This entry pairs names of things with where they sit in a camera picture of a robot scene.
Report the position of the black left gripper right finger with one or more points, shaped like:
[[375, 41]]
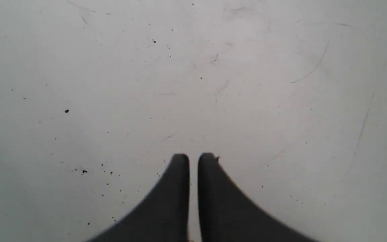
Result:
[[226, 214]]

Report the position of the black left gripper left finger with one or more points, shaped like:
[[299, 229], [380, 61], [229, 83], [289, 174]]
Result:
[[162, 216]]

